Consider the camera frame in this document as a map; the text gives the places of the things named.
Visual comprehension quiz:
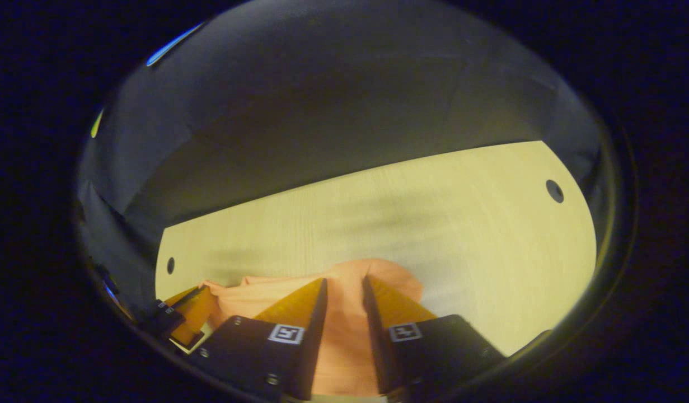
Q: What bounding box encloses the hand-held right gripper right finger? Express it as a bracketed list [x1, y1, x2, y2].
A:
[362, 274, 506, 395]

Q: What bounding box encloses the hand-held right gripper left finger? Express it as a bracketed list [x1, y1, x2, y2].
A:
[189, 278, 328, 401]

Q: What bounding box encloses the orange T-shirt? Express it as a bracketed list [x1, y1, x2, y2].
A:
[201, 257, 426, 397]

